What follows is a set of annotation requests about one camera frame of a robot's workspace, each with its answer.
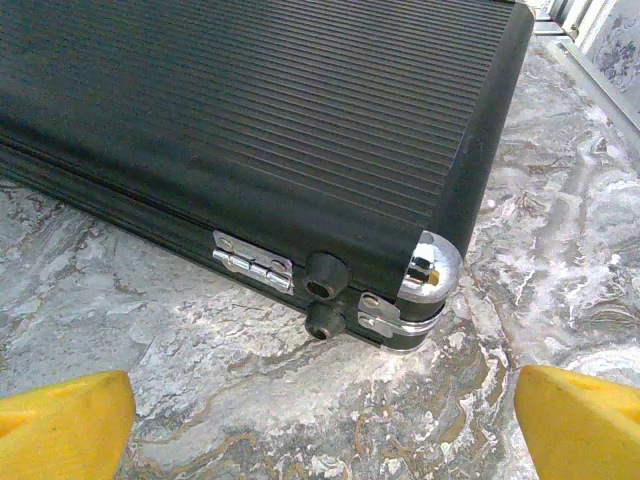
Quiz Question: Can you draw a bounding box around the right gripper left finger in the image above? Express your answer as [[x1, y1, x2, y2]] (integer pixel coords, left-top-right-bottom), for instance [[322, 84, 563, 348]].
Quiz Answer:
[[0, 369, 137, 480]]

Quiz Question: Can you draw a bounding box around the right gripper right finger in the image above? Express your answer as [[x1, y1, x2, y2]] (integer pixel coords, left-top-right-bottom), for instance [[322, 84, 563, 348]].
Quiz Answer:
[[514, 364, 640, 480]]

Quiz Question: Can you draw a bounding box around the black ribbed aluminium case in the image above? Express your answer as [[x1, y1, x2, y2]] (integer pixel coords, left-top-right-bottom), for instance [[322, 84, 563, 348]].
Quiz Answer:
[[0, 0, 536, 357]]

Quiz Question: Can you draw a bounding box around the aluminium corner post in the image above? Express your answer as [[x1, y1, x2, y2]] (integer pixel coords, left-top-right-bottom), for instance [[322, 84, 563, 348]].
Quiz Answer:
[[528, 0, 574, 37]]

